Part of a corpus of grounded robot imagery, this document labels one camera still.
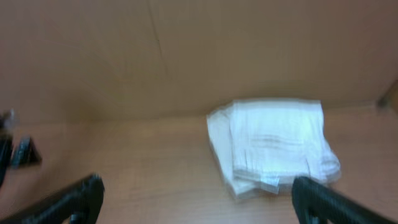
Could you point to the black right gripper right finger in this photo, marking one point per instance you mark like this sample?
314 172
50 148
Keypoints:
315 203

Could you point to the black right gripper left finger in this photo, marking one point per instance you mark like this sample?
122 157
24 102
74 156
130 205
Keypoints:
80 202

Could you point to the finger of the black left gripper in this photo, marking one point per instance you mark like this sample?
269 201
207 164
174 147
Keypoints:
26 154

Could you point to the folded light blue jeans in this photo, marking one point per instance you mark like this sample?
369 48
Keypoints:
263 145

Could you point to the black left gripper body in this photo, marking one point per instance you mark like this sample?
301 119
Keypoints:
7 119

